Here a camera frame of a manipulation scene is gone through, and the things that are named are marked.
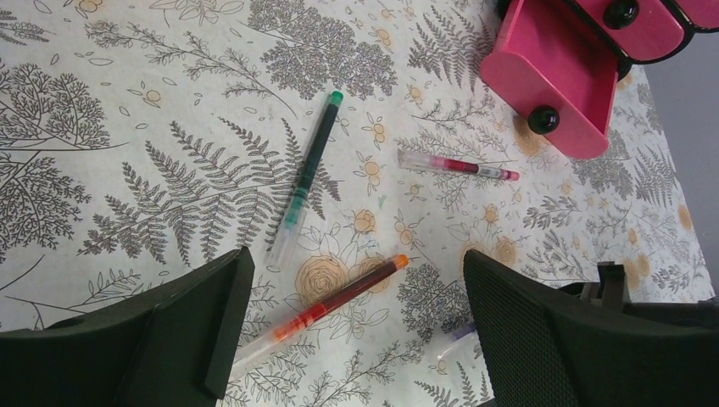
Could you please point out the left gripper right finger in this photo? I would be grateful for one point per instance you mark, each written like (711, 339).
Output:
(587, 343)

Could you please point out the dark red pen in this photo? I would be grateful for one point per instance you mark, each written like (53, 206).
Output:
(411, 160)

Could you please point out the purple pen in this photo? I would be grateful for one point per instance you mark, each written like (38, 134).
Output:
(454, 340)

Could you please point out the floral table mat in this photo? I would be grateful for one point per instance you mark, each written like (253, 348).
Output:
(142, 139)

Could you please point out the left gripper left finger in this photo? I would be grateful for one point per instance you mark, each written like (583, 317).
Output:
(172, 345)

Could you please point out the black pink drawer box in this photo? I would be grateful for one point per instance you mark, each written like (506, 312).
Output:
(556, 63)

